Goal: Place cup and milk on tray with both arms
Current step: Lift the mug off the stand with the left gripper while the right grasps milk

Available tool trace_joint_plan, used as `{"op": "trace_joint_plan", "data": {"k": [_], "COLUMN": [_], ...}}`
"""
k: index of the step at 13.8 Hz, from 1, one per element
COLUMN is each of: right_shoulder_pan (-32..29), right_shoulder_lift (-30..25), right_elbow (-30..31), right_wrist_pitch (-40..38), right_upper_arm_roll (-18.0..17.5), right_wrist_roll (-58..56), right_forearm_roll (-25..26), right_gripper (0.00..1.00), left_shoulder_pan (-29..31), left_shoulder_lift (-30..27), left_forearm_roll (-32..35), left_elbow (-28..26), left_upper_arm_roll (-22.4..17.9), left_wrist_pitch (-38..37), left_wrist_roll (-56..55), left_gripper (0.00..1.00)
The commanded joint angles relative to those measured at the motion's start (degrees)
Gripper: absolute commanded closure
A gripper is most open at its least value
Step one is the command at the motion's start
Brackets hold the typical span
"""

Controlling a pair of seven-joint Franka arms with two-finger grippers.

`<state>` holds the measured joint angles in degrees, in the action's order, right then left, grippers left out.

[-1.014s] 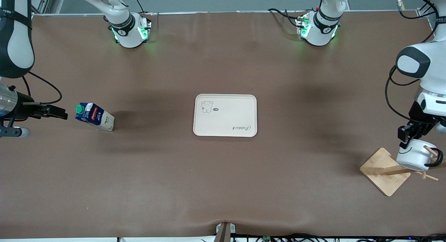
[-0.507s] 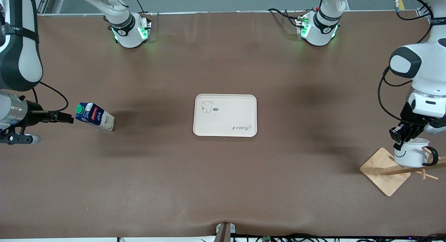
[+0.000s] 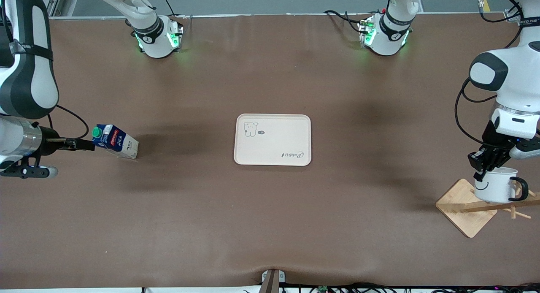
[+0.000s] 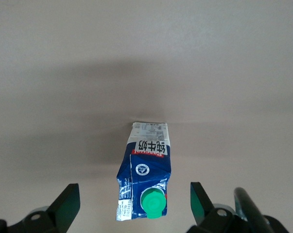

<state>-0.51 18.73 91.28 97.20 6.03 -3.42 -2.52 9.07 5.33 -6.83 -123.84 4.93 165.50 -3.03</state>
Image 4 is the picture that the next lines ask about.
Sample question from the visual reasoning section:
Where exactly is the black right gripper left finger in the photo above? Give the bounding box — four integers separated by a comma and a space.
21, 183, 81, 233

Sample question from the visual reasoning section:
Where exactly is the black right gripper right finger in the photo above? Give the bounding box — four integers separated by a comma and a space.
187, 182, 235, 233

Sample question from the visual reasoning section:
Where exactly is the blue white milk carton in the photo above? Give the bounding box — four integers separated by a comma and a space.
116, 122, 172, 221

